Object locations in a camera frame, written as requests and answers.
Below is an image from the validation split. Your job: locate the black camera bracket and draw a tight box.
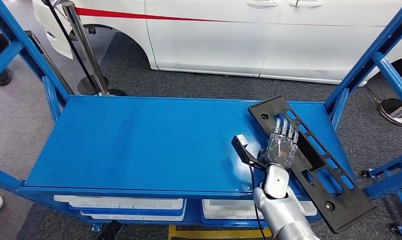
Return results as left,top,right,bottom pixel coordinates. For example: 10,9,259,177
231,135,268,171

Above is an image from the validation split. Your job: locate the black stanchion post with base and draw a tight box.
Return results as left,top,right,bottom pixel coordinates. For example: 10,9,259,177
41,0,109,96

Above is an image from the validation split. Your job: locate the black flat plate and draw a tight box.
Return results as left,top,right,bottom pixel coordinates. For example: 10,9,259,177
96,220,124,240

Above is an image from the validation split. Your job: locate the white plastic tray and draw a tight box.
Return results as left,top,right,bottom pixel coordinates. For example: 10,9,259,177
53,194,184,211
201,198,318,221
81,199,187,222

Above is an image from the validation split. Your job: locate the white car with red stripe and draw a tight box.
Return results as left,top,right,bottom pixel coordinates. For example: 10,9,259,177
32,0,402,86

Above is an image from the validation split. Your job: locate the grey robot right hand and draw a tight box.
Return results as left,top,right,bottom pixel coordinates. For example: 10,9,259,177
257,118,300,170

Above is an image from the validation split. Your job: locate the black camera cable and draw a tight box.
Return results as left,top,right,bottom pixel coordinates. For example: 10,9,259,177
246,158,267,240

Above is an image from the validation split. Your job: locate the black plastic slotted panel part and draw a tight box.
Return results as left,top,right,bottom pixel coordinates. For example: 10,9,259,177
247,95,377,235

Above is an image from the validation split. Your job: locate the chrome round stanchion base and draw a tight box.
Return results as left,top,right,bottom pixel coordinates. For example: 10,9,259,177
377,97,402,128

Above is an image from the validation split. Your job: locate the blue metal shelf rack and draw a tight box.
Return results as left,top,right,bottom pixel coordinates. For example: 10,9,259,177
0,0,402,239

